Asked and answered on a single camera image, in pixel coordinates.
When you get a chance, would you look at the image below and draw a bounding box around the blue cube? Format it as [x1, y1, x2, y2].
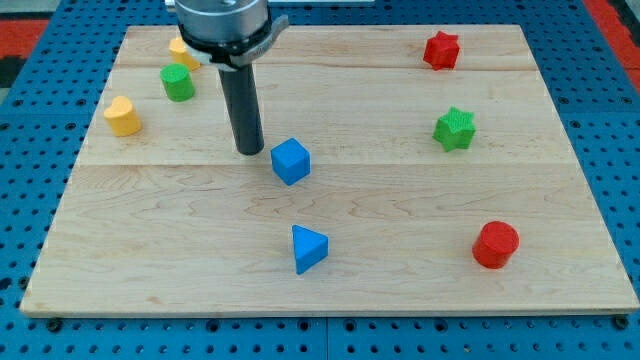
[271, 138, 311, 186]

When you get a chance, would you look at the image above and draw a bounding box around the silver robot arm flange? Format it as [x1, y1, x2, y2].
[165, 0, 289, 71]

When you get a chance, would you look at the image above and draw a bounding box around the yellow block behind arm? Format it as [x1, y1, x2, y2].
[168, 37, 201, 71]

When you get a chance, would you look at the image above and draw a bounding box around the blue triangular prism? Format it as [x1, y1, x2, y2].
[292, 225, 329, 275]

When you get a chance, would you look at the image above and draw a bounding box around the light wooden board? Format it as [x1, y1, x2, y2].
[21, 25, 639, 318]

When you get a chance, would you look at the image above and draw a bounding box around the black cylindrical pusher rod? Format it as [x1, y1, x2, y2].
[219, 65, 264, 156]

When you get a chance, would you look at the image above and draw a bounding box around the green star block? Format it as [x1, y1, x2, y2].
[432, 107, 476, 152]

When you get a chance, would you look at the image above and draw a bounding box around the green cylinder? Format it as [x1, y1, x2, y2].
[160, 63, 195, 102]

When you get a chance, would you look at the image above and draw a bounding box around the red star block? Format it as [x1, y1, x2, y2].
[423, 31, 460, 70]

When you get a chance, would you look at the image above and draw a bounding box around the red cylinder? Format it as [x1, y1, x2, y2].
[472, 221, 520, 269]

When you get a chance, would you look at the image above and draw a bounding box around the yellow heart block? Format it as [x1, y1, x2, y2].
[103, 96, 142, 137]

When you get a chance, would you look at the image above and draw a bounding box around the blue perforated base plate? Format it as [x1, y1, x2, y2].
[1, 0, 639, 359]

